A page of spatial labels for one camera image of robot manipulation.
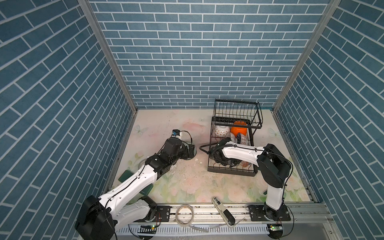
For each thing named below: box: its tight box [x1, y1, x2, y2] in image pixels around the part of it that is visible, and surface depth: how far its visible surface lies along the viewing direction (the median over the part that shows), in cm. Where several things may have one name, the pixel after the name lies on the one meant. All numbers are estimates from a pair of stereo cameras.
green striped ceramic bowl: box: [182, 141, 197, 161], surface depth 73 cm
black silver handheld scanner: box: [212, 197, 236, 227], surface depth 72 cm
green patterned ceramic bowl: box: [214, 125, 230, 138], surface depth 103 cm
